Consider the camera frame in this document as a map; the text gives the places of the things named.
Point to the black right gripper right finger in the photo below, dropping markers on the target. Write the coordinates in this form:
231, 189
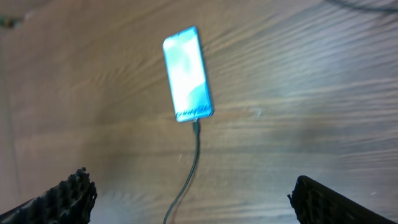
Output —
315, 203

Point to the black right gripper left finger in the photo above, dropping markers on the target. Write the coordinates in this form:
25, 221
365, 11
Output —
69, 202

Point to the Galaxy smartphone blue screen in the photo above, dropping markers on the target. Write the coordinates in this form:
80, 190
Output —
190, 91

